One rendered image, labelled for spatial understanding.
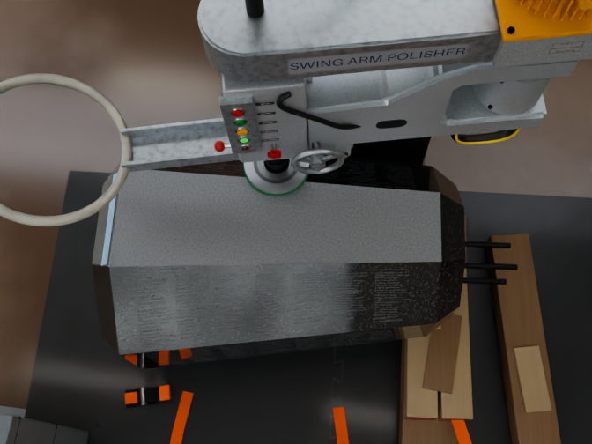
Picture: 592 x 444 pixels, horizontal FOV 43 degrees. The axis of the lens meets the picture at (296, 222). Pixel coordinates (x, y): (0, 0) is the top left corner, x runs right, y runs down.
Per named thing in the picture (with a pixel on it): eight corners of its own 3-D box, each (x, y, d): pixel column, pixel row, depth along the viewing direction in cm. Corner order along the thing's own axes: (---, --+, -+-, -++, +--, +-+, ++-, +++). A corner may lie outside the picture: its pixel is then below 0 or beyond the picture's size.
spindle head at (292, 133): (355, 90, 223) (363, -1, 181) (364, 157, 216) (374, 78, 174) (236, 101, 223) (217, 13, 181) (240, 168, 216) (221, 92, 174)
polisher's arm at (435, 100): (518, 85, 227) (569, -18, 180) (532, 152, 219) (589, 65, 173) (278, 106, 227) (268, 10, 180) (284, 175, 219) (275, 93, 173)
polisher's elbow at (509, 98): (456, 78, 207) (470, 39, 188) (511, 44, 210) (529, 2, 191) (499, 129, 201) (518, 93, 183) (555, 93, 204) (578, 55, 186)
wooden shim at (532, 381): (513, 348, 295) (514, 348, 293) (537, 345, 295) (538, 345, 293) (525, 412, 286) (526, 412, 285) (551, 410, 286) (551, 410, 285)
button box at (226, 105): (261, 143, 204) (252, 92, 177) (262, 152, 203) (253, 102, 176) (232, 145, 204) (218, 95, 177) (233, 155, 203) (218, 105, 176)
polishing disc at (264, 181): (243, 136, 246) (243, 134, 245) (307, 132, 246) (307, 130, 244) (245, 196, 239) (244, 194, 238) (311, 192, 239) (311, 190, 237)
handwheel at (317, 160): (340, 143, 215) (342, 119, 201) (344, 174, 212) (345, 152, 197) (289, 147, 215) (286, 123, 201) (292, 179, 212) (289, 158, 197)
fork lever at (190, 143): (347, 100, 226) (347, 92, 222) (354, 159, 220) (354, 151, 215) (125, 125, 229) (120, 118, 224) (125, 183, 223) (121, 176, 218)
